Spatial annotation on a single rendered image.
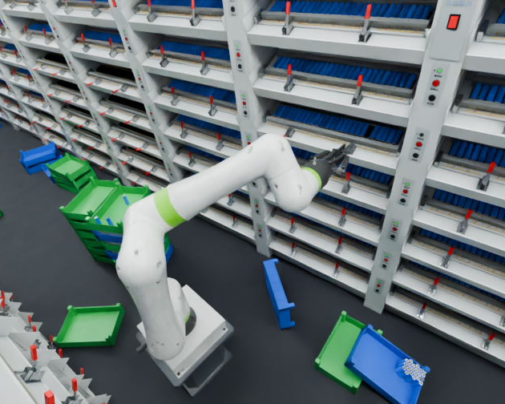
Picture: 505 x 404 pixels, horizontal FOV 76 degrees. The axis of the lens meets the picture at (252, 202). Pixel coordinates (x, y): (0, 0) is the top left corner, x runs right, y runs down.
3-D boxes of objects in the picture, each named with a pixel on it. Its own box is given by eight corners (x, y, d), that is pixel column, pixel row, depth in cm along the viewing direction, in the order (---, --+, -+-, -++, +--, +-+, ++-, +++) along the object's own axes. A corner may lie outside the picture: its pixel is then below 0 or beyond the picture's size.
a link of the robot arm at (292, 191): (277, 222, 94) (307, 216, 86) (257, 184, 92) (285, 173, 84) (301, 200, 103) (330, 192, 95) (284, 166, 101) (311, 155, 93)
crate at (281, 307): (280, 329, 168) (295, 325, 169) (278, 309, 154) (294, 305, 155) (265, 282, 190) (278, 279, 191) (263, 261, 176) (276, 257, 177)
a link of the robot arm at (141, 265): (149, 370, 110) (105, 272, 75) (151, 325, 122) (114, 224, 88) (187, 363, 112) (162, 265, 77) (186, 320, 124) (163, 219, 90)
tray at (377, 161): (395, 176, 117) (397, 160, 109) (259, 136, 147) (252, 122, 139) (416, 135, 123) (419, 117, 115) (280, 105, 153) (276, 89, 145)
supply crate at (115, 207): (125, 234, 163) (119, 223, 157) (90, 230, 167) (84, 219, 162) (152, 195, 184) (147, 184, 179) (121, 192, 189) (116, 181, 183)
